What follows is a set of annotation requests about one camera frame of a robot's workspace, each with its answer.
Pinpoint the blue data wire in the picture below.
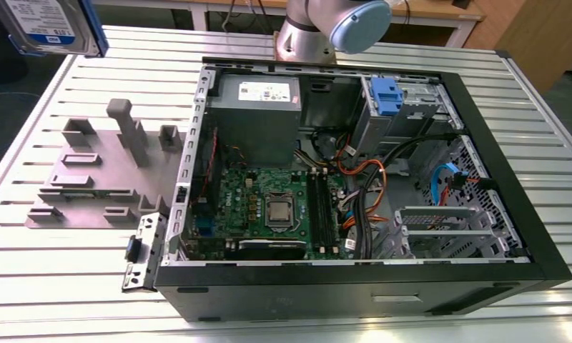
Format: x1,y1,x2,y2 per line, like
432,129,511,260
429,162,464,208

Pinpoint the black disk power wire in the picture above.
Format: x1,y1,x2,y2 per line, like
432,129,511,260
446,170,500,192

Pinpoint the hard disk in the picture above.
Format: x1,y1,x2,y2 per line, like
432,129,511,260
0,0,109,58

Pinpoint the metal disk bay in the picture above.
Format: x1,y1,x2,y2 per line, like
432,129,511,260
393,205,519,260

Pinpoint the silver CPU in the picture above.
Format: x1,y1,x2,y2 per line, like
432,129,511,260
265,200,294,219

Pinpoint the black RAM slot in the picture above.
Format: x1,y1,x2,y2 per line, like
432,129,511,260
320,168,340,253
306,168,326,254

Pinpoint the green motherboard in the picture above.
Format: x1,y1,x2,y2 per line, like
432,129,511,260
180,166,358,261

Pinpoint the grey power supply unit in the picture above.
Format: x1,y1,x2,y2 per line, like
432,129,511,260
204,73,302,169

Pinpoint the CPU socket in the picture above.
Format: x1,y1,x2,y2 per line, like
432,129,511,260
261,192,300,232

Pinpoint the black graphics card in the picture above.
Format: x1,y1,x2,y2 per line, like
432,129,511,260
182,235,309,261

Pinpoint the grey metal drive cage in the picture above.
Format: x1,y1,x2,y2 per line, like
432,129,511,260
352,73,448,158

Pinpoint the blue plastic drive latch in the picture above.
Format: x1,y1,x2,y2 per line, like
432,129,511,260
369,76,405,117

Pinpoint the black PC case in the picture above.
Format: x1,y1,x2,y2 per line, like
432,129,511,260
152,55,572,322

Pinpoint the grey parts rack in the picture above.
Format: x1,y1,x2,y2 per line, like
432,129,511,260
22,99,189,229

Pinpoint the green RAM stick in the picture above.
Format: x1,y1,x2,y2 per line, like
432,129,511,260
56,189,114,199

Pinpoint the wooden desk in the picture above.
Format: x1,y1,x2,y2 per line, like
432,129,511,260
389,0,487,47

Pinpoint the wooden cabinet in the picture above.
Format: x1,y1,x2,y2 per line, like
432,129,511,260
461,0,572,94

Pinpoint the red black twisted wire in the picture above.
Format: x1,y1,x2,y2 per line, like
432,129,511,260
202,126,218,203

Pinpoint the orange yellow wire bundle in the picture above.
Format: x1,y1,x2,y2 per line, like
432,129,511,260
336,159,393,233

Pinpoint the black cable bundle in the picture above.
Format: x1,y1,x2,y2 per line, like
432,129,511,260
354,134,458,259

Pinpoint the metal expansion slot retainer bracket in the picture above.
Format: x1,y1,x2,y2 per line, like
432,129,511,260
121,212,169,293

